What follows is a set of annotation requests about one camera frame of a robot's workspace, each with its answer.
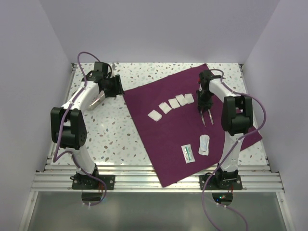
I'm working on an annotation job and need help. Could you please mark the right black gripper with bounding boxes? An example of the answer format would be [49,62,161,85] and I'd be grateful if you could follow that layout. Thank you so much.
[196,90,214,112]

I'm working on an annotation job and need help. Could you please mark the silver straight tweezers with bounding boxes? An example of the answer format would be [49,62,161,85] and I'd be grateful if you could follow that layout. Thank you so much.
[200,112,206,127]

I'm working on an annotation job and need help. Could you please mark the white gauze pad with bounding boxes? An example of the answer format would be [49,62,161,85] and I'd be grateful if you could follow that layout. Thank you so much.
[184,93,194,104]
[148,110,162,122]
[159,102,172,114]
[168,98,180,109]
[175,94,187,106]

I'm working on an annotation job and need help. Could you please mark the stainless steel tray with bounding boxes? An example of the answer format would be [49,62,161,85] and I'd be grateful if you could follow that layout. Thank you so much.
[69,89,106,111]

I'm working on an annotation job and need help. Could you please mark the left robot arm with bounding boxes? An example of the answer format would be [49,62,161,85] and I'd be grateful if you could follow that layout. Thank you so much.
[51,62,124,189]

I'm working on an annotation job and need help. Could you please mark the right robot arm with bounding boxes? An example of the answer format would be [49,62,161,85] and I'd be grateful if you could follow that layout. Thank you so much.
[197,69,253,190]

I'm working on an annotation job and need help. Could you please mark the white blue sterile pouch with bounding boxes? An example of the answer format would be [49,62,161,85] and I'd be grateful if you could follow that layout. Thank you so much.
[198,135,210,156]

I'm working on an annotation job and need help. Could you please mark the purple cloth mat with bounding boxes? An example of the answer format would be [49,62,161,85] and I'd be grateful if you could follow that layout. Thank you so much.
[122,63,263,188]

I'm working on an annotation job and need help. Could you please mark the green white sealed packet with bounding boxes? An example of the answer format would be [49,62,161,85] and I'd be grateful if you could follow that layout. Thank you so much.
[181,144,195,164]

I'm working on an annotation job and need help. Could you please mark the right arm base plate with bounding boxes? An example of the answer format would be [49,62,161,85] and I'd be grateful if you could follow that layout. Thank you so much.
[199,173,243,190]

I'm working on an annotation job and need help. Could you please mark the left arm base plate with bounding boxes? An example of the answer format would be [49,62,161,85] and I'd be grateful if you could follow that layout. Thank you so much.
[70,174,115,190]

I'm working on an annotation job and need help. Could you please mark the aluminium rail frame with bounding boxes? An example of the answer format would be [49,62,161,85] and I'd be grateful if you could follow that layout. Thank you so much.
[31,63,284,193]

